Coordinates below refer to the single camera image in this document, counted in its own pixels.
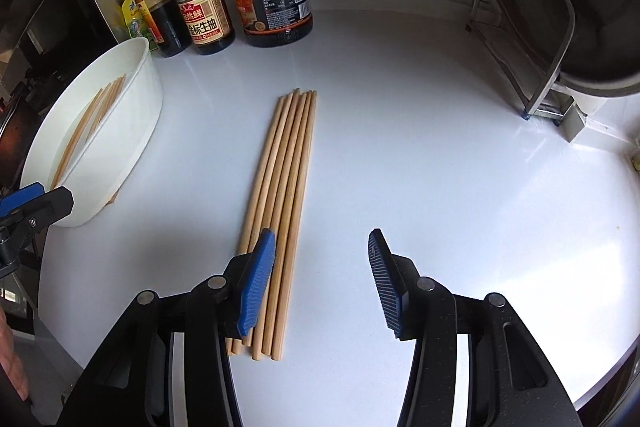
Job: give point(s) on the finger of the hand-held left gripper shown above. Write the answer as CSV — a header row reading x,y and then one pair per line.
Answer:
x,y
20,199
52,207

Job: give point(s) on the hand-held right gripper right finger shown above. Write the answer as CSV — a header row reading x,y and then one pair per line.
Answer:
x,y
385,287

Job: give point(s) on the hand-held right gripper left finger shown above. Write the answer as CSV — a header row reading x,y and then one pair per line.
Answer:
x,y
257,287

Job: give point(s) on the small bunch of wooden chopsticks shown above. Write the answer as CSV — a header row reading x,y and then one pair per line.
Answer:
x,y
87,127

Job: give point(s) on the white plastic bowl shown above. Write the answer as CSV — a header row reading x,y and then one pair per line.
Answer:
x,y
115,142

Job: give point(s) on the row of wooden chopsticks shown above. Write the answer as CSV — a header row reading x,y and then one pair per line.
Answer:
x,y
290,167

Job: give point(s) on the person's left hand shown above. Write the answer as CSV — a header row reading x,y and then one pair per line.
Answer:
x,y
11,357

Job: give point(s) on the dark frying pan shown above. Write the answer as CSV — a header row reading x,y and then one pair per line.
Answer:
x,y
17,137

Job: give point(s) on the yellow green seasoning pouch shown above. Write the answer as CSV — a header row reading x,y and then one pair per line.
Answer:
x,y
131,19

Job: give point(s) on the grey metal drum base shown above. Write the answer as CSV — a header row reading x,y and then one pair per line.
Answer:
x,y
572,119

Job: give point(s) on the large steel cooking drum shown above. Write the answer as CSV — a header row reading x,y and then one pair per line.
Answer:
x,y
605,7

